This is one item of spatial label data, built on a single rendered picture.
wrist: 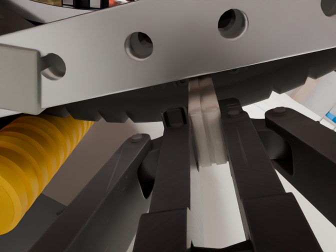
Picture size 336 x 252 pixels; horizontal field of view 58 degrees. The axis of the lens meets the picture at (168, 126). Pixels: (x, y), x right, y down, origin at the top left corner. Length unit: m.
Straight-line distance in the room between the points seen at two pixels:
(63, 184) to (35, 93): 0.90
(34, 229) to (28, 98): 0.46
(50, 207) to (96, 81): 0.52
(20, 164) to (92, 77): 0.10
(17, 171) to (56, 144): 0.05
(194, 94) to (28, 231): 0.49
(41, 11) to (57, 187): 0.83
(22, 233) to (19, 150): 0.37
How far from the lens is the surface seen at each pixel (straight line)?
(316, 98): 9.73
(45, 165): 0.25
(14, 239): 0.60
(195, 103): 0.15
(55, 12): 0.25
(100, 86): 0.16
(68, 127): 0.30
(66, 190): 1.05
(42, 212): 0.65
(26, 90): 0.17
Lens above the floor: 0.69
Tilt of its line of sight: 21 degrees down
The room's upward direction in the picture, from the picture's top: 35 degrees clockwise
